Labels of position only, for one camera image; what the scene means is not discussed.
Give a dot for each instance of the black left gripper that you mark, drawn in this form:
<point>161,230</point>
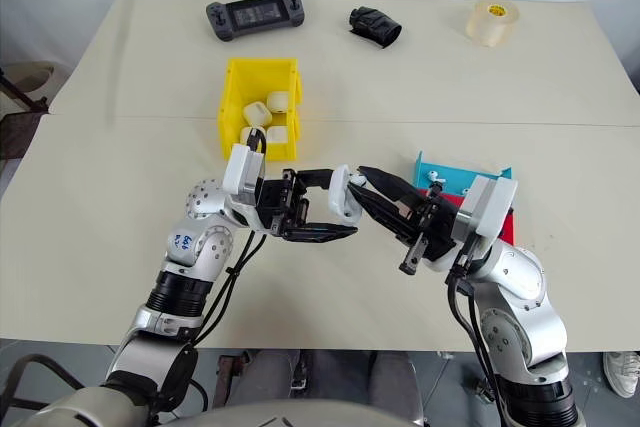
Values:
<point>277,202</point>

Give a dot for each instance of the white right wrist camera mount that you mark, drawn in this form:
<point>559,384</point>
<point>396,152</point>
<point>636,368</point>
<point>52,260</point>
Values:
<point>492,207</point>

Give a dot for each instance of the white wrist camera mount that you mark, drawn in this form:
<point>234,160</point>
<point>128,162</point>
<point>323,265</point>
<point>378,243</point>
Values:
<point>240,167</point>
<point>492,207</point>

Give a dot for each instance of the silver robot torso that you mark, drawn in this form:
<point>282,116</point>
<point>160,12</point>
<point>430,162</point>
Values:
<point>225,412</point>

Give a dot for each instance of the white sneaker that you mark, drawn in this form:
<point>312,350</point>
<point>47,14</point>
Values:
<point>622,369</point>

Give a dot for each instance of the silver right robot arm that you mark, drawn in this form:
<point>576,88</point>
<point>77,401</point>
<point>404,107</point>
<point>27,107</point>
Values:
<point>520,317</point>

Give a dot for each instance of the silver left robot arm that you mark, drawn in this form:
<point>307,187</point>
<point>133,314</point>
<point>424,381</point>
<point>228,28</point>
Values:
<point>195,252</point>

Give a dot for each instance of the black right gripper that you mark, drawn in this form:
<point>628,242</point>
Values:
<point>437,227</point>

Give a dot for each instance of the white earbud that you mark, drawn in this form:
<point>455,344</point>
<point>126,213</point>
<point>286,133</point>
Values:
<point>357,180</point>
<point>464,190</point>
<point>433,177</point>

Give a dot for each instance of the clear tape roll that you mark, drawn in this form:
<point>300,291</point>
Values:
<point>492,22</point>

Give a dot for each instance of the teal plastic tray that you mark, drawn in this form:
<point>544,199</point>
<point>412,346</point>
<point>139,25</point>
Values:
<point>450,174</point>

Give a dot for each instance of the red plastic tray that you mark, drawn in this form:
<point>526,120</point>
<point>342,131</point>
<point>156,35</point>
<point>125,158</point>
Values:
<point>506,227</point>

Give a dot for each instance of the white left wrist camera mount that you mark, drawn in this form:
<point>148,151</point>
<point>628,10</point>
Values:
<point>240,167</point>

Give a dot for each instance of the beige round seat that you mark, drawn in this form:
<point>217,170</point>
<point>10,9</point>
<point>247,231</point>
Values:
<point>30,77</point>

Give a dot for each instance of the reddish brown bracket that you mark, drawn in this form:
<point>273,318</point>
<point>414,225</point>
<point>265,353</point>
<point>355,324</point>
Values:
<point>231,377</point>

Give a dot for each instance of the yellow plastic bin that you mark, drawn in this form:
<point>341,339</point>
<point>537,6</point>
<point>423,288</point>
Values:
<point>232,112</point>

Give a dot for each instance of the black grey handheld game controller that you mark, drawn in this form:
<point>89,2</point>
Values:
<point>255,12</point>

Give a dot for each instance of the black crumpled glove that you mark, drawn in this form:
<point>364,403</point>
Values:
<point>375,24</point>

